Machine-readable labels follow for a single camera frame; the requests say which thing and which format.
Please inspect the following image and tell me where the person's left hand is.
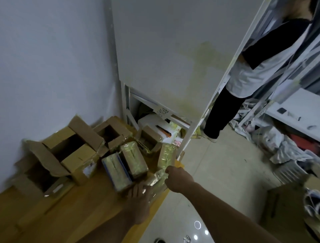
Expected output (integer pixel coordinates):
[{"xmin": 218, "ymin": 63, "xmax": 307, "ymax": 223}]
[{"xmin": 125, "ymin": 184, "xmax": 153, "ymax": 225}]

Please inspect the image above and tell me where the person's right hand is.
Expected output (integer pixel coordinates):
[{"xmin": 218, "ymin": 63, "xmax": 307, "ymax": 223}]
[{"xmin": 164, "ymin": 165, "xmax": 195, "ymax": 194}]

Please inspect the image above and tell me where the taped box with blue stripe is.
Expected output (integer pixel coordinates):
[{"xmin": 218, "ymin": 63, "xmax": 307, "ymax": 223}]
[{"xmin": 101, "ymin": 152, "xmax": 133, "ymax": 193}]

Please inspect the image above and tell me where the small box with 031 label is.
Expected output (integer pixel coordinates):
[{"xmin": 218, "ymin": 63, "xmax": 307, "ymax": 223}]
[{"xmin": 136, "ymin": 125, "xmax": 163, "ymax": 155}]

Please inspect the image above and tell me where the row of cardboard boxes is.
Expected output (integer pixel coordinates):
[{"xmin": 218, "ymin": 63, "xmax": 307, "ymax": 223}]
[{"xmin": 6, "ymin": 115, "xmax": 134, "ymax": 201}]

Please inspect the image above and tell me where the large dark cardboard box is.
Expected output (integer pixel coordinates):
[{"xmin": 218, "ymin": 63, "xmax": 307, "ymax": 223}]
[{"xmin": 261, "ymin": 175, "xmax": 320, "ymax": 243}]

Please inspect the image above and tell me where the person's left forearm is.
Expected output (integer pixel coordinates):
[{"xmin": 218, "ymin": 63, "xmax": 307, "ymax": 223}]
[{"xmin": 76, "ymin": 213, "xmax": 148, "ymax": 243}]

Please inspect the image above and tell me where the another person's forearm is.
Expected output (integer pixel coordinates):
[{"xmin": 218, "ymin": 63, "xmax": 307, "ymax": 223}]
[{"xmin": 285, "ymin": 0, "xmax": 314, "ymax": 21}]

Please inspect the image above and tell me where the person's right forearm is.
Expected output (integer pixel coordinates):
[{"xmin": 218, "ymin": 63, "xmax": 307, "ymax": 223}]
[{"xmin": 185, "ymin": 181, "xmax": 282, "ymax": 243}]

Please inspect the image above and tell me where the orange black item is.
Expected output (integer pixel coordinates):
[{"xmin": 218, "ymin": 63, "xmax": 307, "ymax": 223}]
[{"xmin": 157, "ymin": 127, "xmax": 173, "ymax": 139}]

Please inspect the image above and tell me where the yellow wooden table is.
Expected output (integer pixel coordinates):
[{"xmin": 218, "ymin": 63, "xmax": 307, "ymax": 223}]
[{"xmin": 0, "ymin": 116, "xmax": 185, "ymax": 243}]

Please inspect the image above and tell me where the handwritten paper sign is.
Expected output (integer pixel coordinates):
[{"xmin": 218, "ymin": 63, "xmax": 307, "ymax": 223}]
[{"xmin": 156, "ymin": 106, "xmax": 173, "ymax": 120}]

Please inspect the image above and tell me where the black bag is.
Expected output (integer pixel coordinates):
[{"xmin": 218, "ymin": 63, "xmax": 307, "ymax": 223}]
[{"xmin": 136, "ymin": 102, "xmax": 153, "ymax": 118}]

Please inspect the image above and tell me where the black fabric item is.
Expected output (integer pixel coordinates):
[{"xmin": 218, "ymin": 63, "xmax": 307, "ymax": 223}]
[{"xmin": 203, "ymin": 86, "xmax": 247, "ymax": 140}]

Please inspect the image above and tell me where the pile of white plastic bags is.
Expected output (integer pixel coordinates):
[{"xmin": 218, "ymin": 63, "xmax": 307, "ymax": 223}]
[{"xmin": 229, "ymin": 98, "xmax": 314, "ymax": 165}]

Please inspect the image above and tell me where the white slatted plastic crate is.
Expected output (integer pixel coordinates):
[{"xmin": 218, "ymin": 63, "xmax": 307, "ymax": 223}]
[{"xmin": 273, "ymin": 160, "xmax": 308, "ymax": 185}]

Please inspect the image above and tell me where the red item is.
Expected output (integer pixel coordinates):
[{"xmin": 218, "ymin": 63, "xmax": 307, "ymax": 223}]
[{"xmin": 289, "ymin": 133, "xmax": 313, "ymax": 151}]

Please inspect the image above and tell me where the white metal shelf rack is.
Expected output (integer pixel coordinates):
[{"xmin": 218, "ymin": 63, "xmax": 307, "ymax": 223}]
[{"xmin": 104, "ymin": 0, "xmax": 273, "ymax": 161}]

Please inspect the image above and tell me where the white metal storage shelf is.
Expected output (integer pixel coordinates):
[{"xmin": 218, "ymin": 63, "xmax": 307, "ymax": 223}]
[{"xmin": 239, "ymin": 32, "xmax": 320, "ymax": 144}]

